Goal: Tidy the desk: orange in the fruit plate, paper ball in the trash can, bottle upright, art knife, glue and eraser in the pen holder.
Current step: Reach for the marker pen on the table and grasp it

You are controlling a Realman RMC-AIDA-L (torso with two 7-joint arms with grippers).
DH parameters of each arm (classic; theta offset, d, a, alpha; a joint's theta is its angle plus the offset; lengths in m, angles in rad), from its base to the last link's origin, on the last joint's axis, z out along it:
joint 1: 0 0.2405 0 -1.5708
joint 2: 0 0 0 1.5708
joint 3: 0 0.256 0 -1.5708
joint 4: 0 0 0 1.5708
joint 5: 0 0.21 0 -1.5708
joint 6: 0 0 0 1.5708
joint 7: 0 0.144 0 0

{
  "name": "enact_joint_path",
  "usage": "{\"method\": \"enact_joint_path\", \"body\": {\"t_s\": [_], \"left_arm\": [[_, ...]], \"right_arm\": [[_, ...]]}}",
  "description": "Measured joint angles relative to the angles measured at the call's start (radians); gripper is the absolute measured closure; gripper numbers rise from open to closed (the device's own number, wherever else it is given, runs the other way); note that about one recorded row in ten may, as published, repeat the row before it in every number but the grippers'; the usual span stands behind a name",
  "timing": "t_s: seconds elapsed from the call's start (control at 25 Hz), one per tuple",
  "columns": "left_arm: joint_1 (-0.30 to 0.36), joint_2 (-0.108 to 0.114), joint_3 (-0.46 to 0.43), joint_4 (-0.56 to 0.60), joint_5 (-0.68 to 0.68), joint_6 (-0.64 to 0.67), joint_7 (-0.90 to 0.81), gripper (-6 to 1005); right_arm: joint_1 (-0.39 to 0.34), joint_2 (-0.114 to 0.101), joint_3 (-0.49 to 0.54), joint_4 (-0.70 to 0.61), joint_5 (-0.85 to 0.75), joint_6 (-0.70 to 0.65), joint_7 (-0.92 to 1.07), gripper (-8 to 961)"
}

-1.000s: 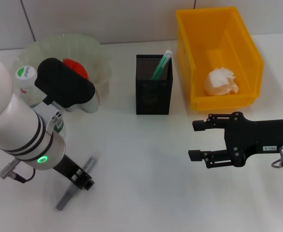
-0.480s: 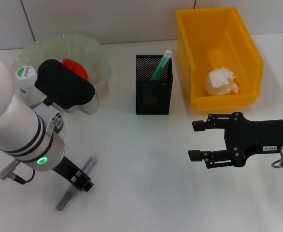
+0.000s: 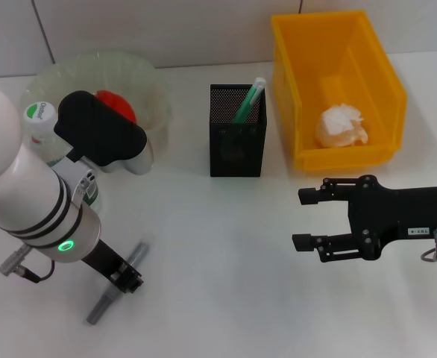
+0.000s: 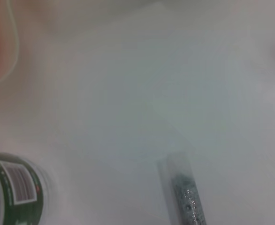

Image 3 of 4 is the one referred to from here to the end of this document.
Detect pale green glass fruit plate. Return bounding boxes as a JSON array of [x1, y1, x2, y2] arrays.
[[22, 51, 173, 154]]

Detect green utility knife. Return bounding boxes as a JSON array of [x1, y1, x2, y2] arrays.
[[232, 76, 267, 124]]

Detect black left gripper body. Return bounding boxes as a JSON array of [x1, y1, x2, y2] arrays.
[[82, 239, 131, 284]]

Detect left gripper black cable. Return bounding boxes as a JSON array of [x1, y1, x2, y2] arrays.
[[0, 245, 56, 285]]

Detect yellow plastic bin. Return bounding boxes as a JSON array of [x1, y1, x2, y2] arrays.
[[270, 10, 409, 172]]

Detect white paper ball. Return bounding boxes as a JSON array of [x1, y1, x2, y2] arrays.
[[315, 104, 370, 148]]

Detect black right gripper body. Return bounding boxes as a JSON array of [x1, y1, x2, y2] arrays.
[[347, 174, 437, 262]]

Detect black mesh pen holder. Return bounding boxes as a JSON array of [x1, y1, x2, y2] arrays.
[[209, 83, 268, 178]]

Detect grey marker pen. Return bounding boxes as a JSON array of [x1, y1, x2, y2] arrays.
[[86, 242, 151, 327]]

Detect clear bottle with green label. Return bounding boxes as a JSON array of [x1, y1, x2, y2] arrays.
[[22, 101, 103, 214]]

